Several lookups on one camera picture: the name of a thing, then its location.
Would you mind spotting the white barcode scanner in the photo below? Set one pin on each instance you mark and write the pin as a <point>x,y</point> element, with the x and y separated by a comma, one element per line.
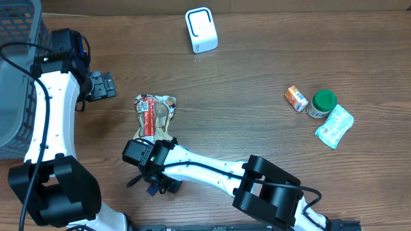
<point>201,28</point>

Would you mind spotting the brown snack pouch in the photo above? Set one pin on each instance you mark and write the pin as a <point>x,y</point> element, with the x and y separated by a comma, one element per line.
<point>154,114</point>

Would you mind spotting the teal tissue packet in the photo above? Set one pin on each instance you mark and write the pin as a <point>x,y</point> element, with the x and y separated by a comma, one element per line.
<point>338,122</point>

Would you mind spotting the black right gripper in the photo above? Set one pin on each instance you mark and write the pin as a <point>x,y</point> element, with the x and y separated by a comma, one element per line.
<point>173,184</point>

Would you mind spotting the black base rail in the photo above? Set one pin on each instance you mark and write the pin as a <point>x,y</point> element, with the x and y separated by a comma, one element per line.
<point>338,225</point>

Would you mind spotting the yellow highlighter marker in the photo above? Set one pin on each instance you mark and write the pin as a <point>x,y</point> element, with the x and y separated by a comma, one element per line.
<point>153,189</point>

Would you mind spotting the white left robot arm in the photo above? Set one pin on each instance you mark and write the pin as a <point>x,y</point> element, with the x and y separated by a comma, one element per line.
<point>54,188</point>

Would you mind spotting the orange juice carton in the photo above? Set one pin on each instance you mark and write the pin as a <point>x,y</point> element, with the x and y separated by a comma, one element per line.
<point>296,99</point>

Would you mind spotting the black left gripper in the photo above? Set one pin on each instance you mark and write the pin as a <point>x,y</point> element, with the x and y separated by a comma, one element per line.
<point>101,85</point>

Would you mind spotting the green lid jar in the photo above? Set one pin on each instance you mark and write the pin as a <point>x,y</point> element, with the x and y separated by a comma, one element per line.
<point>322,103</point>

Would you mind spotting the grey plastic mesh basket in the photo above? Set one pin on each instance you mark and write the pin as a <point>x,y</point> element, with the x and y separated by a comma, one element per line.
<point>21,21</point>

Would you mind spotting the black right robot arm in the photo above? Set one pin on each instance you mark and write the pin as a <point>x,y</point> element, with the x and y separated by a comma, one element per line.
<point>259,188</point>

